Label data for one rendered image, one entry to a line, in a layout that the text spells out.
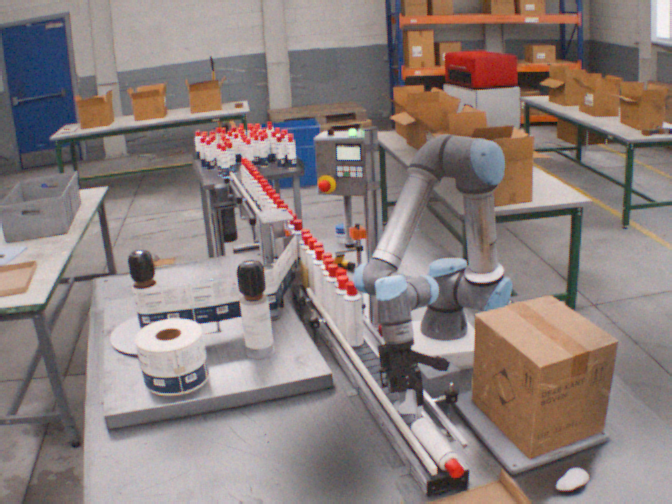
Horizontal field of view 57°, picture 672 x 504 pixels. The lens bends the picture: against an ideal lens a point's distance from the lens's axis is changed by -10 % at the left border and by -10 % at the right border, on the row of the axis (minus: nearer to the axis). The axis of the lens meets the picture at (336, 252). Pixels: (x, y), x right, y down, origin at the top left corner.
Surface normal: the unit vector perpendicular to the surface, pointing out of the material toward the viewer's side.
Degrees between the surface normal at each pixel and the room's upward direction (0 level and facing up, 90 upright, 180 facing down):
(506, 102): 90
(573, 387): 90
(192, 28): 90
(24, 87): 90
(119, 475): 0
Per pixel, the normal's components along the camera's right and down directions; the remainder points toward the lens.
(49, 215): 0.22, 0.34
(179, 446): -0.07, -0.93
